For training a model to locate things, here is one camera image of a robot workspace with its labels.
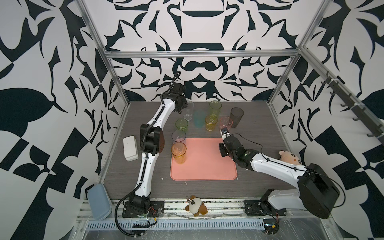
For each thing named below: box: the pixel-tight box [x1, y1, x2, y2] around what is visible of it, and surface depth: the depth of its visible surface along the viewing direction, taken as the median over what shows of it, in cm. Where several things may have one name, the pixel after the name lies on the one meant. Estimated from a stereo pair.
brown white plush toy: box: [185, 195, 208, 217], surface depth 74 cm
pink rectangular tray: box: [170, 138, 238, 181], surface depth 89 cm
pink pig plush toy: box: [279, 150, 303, 166], surface depth 86 cm
